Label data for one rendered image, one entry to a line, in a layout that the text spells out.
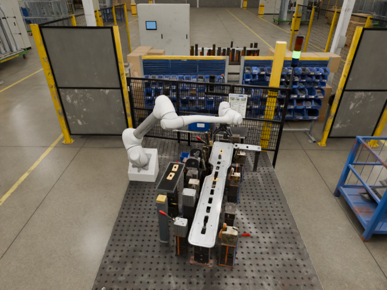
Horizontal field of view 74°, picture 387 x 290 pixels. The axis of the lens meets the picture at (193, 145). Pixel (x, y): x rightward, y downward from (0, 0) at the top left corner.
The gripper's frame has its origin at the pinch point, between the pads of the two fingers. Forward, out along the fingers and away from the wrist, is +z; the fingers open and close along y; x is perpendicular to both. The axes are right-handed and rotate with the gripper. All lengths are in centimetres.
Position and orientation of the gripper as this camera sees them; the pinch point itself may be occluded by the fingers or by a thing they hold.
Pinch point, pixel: (222, 140)
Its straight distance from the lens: 264.6
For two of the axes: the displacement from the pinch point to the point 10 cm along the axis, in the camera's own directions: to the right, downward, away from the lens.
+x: 2.1, -5.1, 8.3
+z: 0.0, 8.5, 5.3
